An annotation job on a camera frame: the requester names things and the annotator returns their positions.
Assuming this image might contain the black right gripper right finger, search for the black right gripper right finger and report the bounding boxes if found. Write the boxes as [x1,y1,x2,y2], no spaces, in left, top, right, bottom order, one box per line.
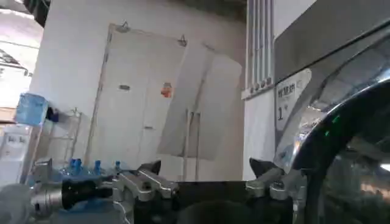
[245,157,289,201]

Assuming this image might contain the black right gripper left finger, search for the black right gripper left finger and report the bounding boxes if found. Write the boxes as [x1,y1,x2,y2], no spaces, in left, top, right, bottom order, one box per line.
[112,160,179,203]

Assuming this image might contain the silver and black wrist connector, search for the silver and black wrist connector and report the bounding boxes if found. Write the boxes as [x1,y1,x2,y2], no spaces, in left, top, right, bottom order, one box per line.
[29,158,114,217]

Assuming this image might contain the white double door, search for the white double door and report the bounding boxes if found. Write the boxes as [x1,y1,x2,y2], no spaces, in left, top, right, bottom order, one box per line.
[84,23,244,181]

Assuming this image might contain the white number label sticker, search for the white number label sticker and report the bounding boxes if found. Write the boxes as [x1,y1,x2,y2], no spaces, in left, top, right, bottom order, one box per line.
[275,68,313,132]

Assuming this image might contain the round glass dryer door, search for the round glass dryer door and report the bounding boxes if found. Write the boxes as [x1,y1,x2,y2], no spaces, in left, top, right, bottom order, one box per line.
[274,71,390,224]

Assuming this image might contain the orange door sign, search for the orange door sign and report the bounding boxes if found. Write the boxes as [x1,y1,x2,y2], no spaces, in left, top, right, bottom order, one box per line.
[160,82,173,99]

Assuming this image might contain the white water dispenser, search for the white water dispenser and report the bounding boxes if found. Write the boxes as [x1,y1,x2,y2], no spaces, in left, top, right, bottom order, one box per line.
[0,124,32,187]

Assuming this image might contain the blue water dispenser bottle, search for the blue water dispenser bottle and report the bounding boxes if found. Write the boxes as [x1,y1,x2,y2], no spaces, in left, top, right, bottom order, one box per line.
[14,92,49,127]

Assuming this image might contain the grey dryer machine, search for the grey dryer machine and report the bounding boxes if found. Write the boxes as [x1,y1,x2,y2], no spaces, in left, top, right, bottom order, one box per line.
[273,0,390,224]

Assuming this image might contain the metal wire rack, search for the metal wire rack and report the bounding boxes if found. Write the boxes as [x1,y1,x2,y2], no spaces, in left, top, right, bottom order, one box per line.
[29,107,83,174]

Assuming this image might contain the white wall pipes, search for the white wall pipes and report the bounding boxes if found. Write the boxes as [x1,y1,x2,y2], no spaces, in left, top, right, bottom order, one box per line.
[241,0,275,100]

